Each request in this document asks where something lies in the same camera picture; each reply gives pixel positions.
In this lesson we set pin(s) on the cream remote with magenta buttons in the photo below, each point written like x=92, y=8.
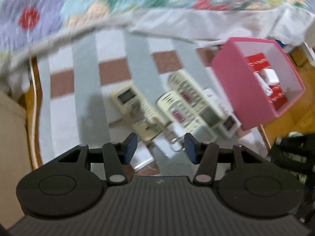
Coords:
x=196, y=98
x=182, y=116

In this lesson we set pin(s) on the white charger plug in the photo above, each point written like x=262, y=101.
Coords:
x=267, y=78

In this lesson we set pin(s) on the striped grey brown blanket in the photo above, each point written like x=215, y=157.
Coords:
x=86, y=78

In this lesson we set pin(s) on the red patterned packet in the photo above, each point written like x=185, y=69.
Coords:
x=257, y=62
x=278, y=95

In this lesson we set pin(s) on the floral quilted blanket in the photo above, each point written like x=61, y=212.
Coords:
x=196, y=22

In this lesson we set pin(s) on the small white remote control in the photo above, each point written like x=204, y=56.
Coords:
x=225, y=120

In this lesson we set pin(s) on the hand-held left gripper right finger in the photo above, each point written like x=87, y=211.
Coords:
x=191, y=147

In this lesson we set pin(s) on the yellowed remote control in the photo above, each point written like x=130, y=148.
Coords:
x=134, y=108

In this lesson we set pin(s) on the pink box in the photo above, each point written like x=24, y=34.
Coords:
x=236, y=83

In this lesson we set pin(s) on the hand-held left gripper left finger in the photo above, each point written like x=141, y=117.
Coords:
x=131, y=144

